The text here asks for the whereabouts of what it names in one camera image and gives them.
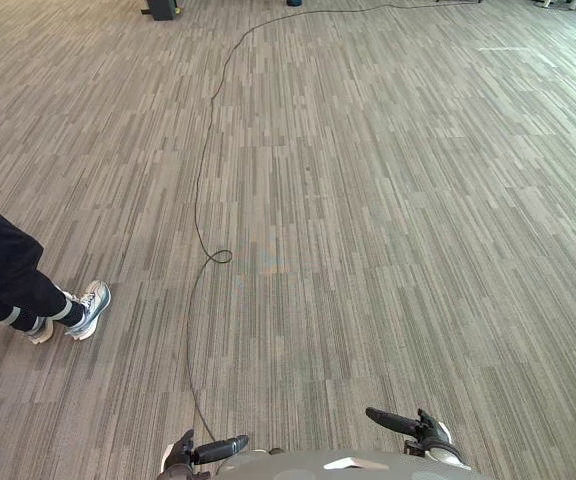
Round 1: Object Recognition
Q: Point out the dark cabinet base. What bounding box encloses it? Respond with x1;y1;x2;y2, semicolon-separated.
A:
140;0;185;22

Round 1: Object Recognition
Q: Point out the person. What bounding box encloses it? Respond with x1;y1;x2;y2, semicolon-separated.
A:
0;187;113;344

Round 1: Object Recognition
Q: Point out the long black floor cable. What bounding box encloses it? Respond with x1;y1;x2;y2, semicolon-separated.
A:
186;0;474;440

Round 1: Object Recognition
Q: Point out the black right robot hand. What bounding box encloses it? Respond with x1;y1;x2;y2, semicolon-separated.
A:
365;406;454;451

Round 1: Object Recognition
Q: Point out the grey robot body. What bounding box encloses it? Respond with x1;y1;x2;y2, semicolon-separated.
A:
156;437;489;480

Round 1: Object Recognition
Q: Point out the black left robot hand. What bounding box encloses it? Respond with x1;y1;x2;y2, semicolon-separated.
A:
161;428;250;474

